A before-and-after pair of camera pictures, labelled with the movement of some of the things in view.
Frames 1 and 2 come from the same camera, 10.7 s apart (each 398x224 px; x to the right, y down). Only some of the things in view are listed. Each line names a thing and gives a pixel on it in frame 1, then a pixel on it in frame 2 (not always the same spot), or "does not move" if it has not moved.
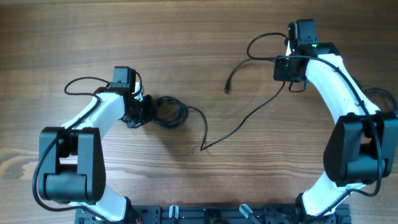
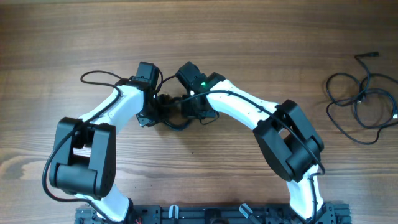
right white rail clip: (241, 209) does not move
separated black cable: (205, 137) → (358, 95)
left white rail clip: (176, 211) does not move
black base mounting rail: (218, 214) does not move
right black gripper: (278, 74) → (188, 111)
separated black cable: (384, 91) → (352, 99)
